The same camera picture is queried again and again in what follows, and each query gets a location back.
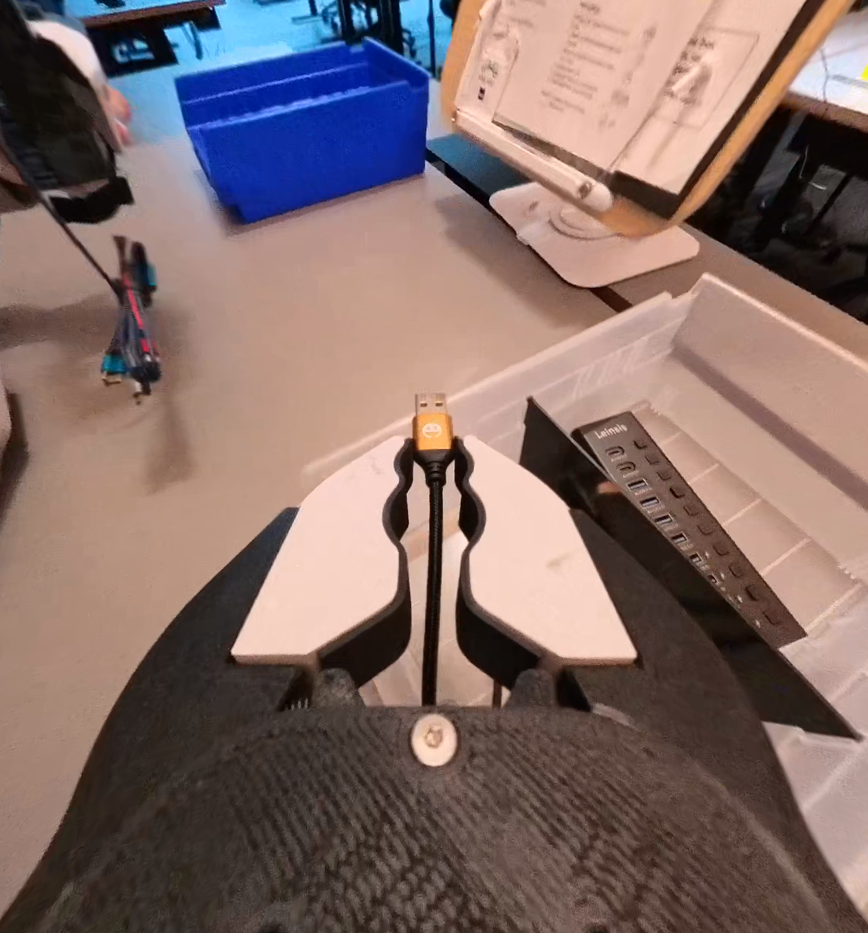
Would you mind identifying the clear plastic bin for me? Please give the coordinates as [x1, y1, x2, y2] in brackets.
[303, 274, 868, 933]

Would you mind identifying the bundle of coloured cables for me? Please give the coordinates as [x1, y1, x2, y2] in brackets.
[40, 194, 164, 404]

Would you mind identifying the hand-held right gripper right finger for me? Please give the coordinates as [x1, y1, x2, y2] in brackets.
[457, 435, 640, 688]

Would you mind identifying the blue plastic bin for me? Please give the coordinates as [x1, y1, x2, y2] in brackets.
[174, 37, 432, 225]

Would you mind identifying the wooden document stand with papers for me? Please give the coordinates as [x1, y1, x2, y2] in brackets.
[442, 0, 855, 289]

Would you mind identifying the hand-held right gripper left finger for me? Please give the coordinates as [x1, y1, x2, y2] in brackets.
[230, 435, 413, 687]

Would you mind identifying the person's left hand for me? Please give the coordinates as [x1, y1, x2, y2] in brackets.
[103, 87, 134, 147]

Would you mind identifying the black usb cable orange plug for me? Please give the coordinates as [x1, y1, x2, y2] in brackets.
[414, 392, 455, 707]

